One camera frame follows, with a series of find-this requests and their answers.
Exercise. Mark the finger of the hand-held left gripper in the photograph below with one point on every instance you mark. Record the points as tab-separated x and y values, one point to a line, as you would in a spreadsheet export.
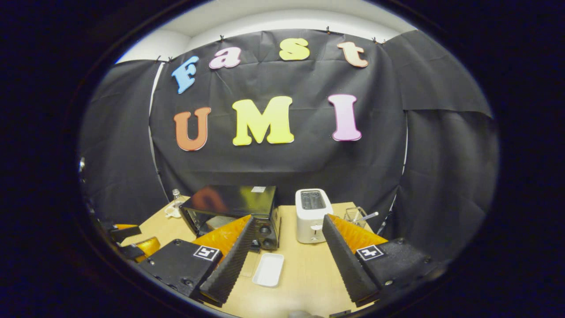
143	248
126	232

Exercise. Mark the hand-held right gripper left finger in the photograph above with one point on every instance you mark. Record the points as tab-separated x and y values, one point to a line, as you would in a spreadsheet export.
231	265

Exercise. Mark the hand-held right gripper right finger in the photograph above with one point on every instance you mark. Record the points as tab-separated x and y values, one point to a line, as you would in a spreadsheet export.
346	265

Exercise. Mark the black electric oven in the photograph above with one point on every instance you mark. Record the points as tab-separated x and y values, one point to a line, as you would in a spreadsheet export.
238	198

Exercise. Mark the white rectangular tray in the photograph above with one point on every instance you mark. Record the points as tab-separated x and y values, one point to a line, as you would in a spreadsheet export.
268	270

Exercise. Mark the metal spoon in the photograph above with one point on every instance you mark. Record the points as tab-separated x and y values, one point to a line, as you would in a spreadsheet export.
370	216

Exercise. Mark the white toaster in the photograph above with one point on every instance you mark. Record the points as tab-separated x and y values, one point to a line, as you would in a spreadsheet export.
309	225

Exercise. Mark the clear plastic water bottle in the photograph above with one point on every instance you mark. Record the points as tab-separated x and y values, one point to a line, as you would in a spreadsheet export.
177	198

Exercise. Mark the black backdrop cloth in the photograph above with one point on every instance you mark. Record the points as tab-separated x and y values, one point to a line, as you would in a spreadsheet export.
287	168

